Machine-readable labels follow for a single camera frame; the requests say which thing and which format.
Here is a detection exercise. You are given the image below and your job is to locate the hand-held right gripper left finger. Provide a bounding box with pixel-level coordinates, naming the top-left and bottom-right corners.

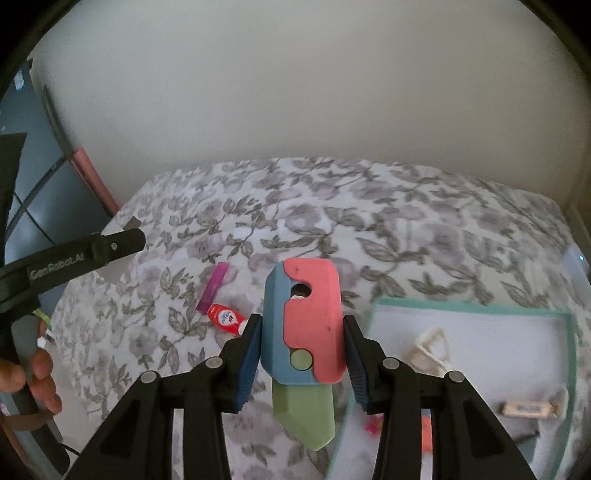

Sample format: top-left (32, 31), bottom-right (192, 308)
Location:
top-left (67, 314), bottom-right (264, 480)

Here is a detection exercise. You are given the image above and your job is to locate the pink and blue tape dispenser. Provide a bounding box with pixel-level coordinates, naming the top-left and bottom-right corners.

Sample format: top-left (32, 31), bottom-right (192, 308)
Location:
top-left (418, 413), bottom-right (435, 450)

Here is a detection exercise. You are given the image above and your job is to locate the person's left hand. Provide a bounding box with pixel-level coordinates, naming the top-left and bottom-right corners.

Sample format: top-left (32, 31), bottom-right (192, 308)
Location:
top-left (0, 350), bottom-right (64, 415)

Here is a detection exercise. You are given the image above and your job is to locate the red tube with white cap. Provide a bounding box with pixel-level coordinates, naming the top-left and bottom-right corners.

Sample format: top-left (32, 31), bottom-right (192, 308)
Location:
top-left (206, 302), bottom-right (247, 337)

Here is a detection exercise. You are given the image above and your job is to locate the pink tube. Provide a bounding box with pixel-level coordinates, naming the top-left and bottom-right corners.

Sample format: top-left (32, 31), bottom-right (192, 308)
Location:
top-left (196, 261), bottom-right (230, 315)

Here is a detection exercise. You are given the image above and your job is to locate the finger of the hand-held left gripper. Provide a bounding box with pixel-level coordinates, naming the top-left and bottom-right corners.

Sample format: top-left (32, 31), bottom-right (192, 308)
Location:
top-left (90, 227), bottom-right (146, 266)

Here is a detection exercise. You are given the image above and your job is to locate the pink and blue toy knife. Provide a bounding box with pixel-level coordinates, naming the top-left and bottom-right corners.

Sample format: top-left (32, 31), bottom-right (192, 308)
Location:
top-left (261, 257), bottom-right (346, 452)

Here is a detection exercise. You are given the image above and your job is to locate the grey floral blanket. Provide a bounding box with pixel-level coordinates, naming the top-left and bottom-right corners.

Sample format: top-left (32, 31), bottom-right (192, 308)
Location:
top-left (46, 157), bottom-right (578, 480)

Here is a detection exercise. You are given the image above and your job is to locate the dark grey wardrobe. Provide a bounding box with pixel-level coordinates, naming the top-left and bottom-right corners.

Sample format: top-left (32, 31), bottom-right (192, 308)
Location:
top-left (0, 58), bottom-right (118, 266)

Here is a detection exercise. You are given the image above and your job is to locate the silver harmonica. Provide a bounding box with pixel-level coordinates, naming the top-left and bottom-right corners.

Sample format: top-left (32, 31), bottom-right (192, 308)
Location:
top-left (502, 401), bottom-right (560, 420)

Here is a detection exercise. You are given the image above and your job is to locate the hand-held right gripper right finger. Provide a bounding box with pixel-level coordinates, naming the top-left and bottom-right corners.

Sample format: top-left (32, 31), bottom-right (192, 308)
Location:
top-left (342, 315), bottom-right (539, 480)

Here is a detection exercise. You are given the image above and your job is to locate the cream plastic frame toy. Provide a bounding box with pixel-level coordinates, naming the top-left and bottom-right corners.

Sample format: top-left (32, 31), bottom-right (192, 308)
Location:
top-left (406, 327), bottom-right (455, 377)

